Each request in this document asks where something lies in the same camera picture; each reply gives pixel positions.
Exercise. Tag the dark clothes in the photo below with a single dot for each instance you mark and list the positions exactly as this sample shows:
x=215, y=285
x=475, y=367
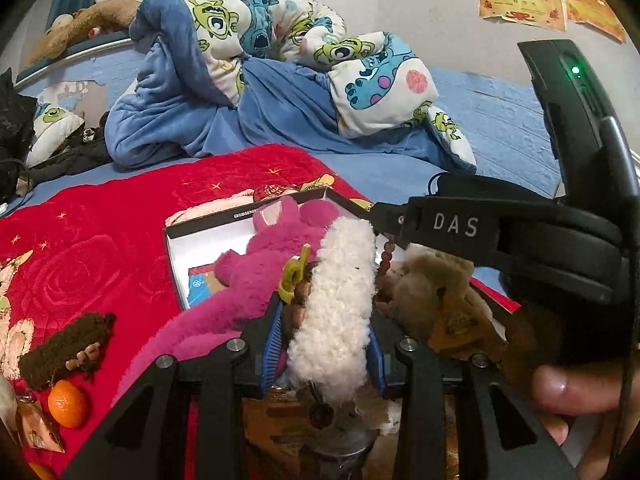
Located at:
x=75, y=157

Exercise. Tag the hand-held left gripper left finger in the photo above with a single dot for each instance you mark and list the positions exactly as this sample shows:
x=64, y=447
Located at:
x=272, y=345

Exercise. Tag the mandarin orange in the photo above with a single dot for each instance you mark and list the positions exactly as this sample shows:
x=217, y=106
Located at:
x=69, y=404
x=40, y=472

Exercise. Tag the blue bed sheet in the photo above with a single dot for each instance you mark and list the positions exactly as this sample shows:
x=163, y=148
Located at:
x=500, y=120

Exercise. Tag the brown plush dog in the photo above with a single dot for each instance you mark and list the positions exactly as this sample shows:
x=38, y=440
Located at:
x=90, y=22

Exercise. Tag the tan triangular snack packet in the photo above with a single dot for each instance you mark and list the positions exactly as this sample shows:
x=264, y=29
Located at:
x=40, y=425

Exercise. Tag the small monster print pillow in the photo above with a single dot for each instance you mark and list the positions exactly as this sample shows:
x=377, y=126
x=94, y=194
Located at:
x=52, y=125

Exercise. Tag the white fluffy hair band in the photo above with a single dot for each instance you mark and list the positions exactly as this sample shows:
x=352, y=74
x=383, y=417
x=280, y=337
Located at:
x=335, y=300

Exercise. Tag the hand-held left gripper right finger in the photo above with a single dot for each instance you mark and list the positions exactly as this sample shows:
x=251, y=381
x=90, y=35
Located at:
x=378, y=370

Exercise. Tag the red printed blanket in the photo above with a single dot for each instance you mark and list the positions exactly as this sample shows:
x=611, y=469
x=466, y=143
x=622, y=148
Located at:
x=100, y=220

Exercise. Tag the metal bed rail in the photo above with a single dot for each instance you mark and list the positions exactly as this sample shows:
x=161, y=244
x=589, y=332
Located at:
x=65, y=57

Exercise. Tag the blue printed card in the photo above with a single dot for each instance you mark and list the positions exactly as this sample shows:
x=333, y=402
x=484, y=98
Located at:
x=205, y=287

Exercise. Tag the blue monster print quilt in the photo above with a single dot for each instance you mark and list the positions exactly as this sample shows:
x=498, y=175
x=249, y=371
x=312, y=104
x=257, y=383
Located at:
x=175, y=125

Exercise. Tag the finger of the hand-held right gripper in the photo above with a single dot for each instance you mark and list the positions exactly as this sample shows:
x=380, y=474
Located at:
x=392, y=220

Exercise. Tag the black plastic bag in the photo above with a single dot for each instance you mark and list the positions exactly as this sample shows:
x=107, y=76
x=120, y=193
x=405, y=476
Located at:
x=15, y=125

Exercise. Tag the clear glass jar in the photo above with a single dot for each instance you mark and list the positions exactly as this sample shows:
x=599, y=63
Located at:
x=340, y=442

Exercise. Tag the brown fuzzy hair band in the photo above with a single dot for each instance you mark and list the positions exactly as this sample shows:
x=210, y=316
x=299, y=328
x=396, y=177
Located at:
x=55, y=352

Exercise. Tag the pink plush bear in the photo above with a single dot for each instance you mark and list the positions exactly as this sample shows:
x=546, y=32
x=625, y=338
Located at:
x=260, y=280

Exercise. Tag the yellow green hair clip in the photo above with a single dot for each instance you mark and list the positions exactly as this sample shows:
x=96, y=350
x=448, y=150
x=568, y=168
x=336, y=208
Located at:
x=292, y=270

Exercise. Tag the beige plush toy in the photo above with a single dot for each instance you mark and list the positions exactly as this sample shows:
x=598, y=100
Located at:
x=430, y=280

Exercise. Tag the person's right hand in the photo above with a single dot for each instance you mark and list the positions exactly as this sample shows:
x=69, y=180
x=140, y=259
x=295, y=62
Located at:
x=575, y=390

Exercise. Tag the black cardboard box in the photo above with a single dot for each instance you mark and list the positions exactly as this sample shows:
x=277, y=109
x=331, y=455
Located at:
x=210, y=240

